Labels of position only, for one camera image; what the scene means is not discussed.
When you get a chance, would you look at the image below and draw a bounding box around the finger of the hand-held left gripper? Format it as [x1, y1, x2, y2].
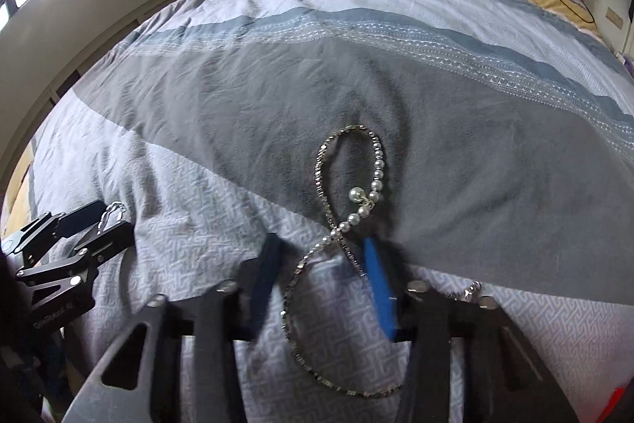
[2, 200, 107, 256]
[16, 220, 136, 291]

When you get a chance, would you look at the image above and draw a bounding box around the wooden bed with striped duvet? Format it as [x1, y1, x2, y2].
[0, 0, 634, 423]

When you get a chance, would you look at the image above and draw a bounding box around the twisted silver ring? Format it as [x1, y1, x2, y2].
[100, 201, 128, 234]

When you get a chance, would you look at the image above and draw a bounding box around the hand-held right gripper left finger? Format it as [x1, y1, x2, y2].
[62, 232, 285, 423]

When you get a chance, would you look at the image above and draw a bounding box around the pearl and silver chain necklace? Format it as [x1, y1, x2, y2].
[281, 124, 483, 400]

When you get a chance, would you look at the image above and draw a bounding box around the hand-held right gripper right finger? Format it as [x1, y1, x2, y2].
[361, 237, 580, 423]

